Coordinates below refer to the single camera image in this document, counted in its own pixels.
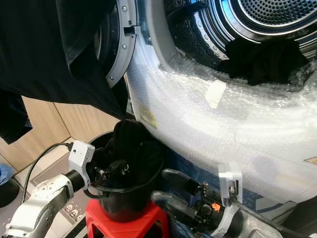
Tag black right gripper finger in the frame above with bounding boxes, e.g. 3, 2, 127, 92
151, 191, 202, 224
161, 169, 203, 195

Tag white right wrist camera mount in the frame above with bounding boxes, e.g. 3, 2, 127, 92
218, 163, 244, 207

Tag red plastic stool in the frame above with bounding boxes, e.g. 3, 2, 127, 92
84, 199, 169, 238

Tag white bubble-wrapped washing machine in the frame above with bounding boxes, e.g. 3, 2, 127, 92
124, 0, 317, 219

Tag black garment in drum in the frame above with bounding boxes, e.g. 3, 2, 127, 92
220, 37, 309, 86

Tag black garment on washer door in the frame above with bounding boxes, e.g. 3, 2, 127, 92
0, 0, 129, 144

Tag black bin with blue bag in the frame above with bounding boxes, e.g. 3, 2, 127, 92
0, 163, 15, 208

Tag perforated steel washer drum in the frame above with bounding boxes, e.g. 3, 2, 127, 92
163, 0, 317, 75

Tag grey round washer door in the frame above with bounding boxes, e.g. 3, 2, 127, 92
97, 0, 142, 90

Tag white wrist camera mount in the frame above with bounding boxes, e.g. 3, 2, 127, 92
218, 163, 244, 207
67, 141, 96, 190

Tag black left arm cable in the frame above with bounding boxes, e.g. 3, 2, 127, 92
28, 142, 75, 193

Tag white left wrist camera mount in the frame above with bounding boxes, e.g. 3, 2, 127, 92
67, 141, 96, 190

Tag black clothes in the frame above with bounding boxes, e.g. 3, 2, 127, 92
102, 119, 164, 191

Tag grey floor mat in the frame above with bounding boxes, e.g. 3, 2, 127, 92
25, 144, 76, 185

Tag white tape piece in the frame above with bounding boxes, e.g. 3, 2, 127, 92
206, 79, 227, 110

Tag grey panel with round buttons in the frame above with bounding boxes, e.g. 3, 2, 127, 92
0, 192, 30, 236

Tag yellow washer sticker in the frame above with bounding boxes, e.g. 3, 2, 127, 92
138, 105, 158, 129

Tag black plastic bucket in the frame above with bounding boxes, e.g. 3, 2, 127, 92
87, 130, 166, 224

